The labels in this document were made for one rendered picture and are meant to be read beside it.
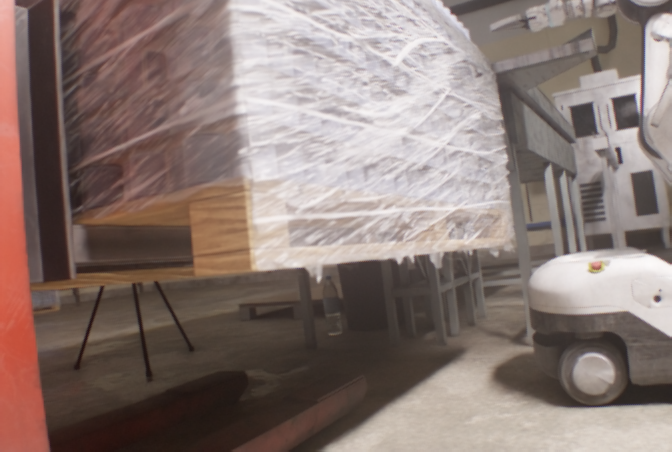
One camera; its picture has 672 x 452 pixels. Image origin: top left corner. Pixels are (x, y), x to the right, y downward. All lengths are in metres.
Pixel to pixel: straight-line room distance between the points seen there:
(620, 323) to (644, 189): 5.56
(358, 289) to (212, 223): 2.41
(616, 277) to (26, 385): 1.26
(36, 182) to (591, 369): 1.30
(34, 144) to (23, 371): 0.37
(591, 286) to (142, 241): 1.04
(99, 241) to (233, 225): 0.32
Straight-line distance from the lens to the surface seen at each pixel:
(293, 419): 1.38
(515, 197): 2.28
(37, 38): 1.05
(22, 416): 0.91
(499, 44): 9.03
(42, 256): 0.99
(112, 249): 0.97
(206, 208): 0.74
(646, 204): 7.00
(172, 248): 1.06
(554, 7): 2.00
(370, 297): 3.09
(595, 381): 1.53
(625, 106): 7.09
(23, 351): 0.90
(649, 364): 1.51
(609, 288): 1.47
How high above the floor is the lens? 0.48
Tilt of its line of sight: 4 degrees up
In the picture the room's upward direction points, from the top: 7 degrees counter-clockwise
